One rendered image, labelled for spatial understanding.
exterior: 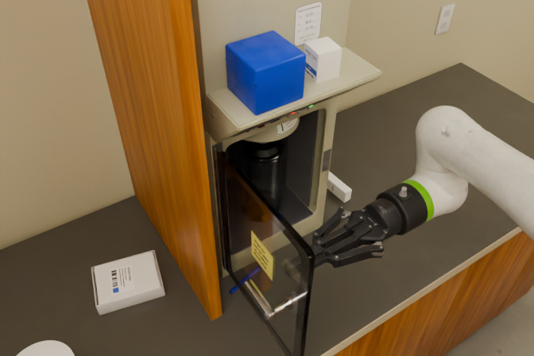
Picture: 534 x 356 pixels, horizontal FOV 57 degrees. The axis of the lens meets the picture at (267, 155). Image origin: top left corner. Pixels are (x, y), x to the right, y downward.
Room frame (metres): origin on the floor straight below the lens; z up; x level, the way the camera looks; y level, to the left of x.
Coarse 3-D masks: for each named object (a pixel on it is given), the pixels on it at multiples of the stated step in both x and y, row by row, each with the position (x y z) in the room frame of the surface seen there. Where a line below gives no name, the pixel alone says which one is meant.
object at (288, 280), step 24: (240, 192) 0.64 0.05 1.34; (240, 216) 0.65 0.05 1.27; (264, 216) 0.57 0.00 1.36; (240, 240) 0.65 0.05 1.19; (264, 240) 0.57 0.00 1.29; (288, 240) 0.51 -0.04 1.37; (240, 264) 0.65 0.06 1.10; (288, 264) 0.51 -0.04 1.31; (312, 264) 0.46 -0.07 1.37; (240, 288) 0.66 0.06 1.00; (264, 288) 0.57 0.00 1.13; (288, 288) 0.50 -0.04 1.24; (288, 312) 0.50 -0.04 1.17; (288, 336) 0.49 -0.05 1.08
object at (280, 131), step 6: (294, 120) 0.88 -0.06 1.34; (276, 126) 0.84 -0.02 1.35; (282, 126) 0.85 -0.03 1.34; (288, 126) 0.86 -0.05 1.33; (294, 126) 0.87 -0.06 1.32; (264, 132) 0.83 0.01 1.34; (270, 132) 0.83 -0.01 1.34; (276, 132) 0.84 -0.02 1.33; (282, 132) 0.84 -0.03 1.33; (288, 132) 0.85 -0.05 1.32; (246, 138) 0.83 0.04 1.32; (252, 138) 0.83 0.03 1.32; (258, 138) 0.82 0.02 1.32; (264, 138) 0.82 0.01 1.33; (270, 138) 0.83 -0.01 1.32; (276, 138) 0.83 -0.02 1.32
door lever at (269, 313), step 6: (246, 282) 0.54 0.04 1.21; (252, 282) 0.54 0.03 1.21; (252, 288) 0.52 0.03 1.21; (252, 294) 0.51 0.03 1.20; (258, 294) 0.51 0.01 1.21; (258, 300) 0.50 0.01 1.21; (264, 300) 0.50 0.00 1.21; (288, 300) 0.50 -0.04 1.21; (264, 306) 0.49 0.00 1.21; (270, 306) 0.49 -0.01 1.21; (282, 306) 0.49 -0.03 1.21; (288, 306) 0.49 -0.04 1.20; (264, 312) 0.48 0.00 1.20; (270, 312) 0.47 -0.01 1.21; (276, 312) 0.48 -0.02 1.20; (270, 318) 0.47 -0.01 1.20
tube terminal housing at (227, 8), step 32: (192, 0) 0.74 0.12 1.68; (224, 0) 0.75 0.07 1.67; (256, 0) 0.79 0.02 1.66; (288, 0) 0.82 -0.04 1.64; (320, 0) 0.86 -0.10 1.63; (224, 32) 0.75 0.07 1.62; (256, 32) 0.79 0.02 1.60; (288, 32) 0.82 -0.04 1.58; (320, 32) 0.86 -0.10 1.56; (224, 64) 0.75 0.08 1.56; (256, 128) 0.78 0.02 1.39; (320, 128) 0.91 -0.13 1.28; (320, 160) 0.92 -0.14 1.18; (320, 192) 0.89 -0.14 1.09; (320, 224) 0.90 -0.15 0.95
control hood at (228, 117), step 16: (352, 64) 0.83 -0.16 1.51; (368, 64) 0.83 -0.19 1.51; (304, 80) 0.77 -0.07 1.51; (336, 80) 0.77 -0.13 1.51; (352, 80) 0.77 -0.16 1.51; (368, 80) 0.79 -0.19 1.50; (208, 96) 0.72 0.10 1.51; (224, 96) 0.72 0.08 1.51; (304, 96) 0.72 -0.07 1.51; (320, 96) 0.72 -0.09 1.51; (208, 112) 0.72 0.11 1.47; (224, 112) 0.67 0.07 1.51; (240, 112) 0.67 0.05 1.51; (272, 112) 0.67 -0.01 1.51; (288, 112) 0.69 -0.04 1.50; (224, 128) 0.67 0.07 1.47; (240, 128) 0.63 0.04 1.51
